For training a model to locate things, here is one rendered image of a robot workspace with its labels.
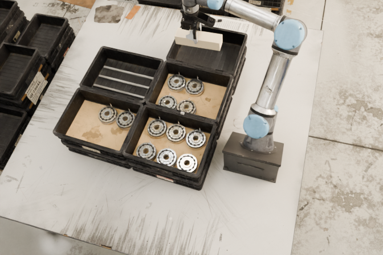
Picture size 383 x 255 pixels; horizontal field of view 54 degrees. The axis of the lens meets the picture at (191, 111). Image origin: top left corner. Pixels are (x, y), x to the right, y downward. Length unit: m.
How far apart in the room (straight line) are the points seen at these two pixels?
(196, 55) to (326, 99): 1.27
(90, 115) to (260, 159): 0.96
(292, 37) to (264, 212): 0.88
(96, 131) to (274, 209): 1.01
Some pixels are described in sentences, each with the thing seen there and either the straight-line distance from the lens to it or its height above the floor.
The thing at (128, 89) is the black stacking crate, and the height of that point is 0.83.
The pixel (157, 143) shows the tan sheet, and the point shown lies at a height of 0.83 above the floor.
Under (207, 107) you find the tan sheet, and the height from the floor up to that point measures 0.83.
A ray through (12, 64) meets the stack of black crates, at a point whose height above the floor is 0.49.
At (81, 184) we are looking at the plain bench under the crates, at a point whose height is 0.70.
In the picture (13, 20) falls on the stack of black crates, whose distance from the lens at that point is 3.36.
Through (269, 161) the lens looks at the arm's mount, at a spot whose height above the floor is 0.94.
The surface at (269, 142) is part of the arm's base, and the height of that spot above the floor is 0.89.
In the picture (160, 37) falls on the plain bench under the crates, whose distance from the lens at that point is 2.54.
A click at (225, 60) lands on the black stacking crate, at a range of 2.21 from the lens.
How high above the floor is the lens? 2.59
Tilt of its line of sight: 60 degrees down
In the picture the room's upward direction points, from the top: 10 degrees counter-clockwise
